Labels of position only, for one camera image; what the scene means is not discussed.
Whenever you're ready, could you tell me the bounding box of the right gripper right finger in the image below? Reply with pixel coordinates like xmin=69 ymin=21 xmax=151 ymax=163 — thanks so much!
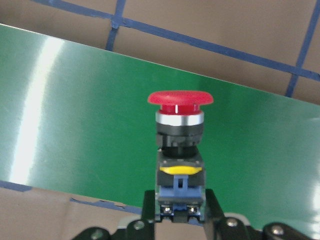
xmin=203 ymin=188 xmax=225 ymax=240

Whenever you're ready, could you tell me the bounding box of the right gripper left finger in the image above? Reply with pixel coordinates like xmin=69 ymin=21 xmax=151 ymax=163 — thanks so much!
xmin=141 ymin=190 xmax=155 ymax=240

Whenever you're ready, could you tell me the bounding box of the red mushroom push button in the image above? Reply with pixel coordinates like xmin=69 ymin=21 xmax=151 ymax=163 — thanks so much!
xmin=147 ymin=90 xmax=214 ymax=223

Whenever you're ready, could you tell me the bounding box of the green conveyor belt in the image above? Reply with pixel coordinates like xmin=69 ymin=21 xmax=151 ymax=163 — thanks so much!
xmin=0 ymin=25 xmax=320 ymax=236

